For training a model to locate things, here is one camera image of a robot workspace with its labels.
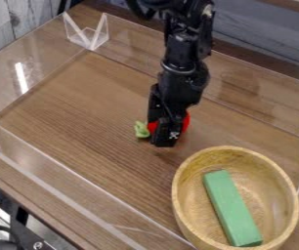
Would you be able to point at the oval wooden bowl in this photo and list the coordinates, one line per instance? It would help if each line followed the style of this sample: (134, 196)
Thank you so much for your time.
(266, 188)

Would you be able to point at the clear acrylic corner bracket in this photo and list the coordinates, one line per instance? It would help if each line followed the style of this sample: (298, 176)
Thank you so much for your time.
(90, 38)

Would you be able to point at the green rectangular block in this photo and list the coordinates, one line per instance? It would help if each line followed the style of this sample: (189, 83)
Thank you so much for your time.
(231, 209)

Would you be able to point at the clear acrylic table enclosure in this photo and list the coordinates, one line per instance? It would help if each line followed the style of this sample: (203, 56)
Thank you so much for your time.
(109, 190)

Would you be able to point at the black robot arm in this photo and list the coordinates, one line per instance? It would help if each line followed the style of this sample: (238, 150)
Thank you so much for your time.
(189, 21)

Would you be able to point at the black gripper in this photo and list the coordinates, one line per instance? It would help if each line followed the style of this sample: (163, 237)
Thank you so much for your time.
(178, 91)

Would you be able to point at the black metal table bracket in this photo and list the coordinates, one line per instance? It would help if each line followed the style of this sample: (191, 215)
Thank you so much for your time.
(30, 241)

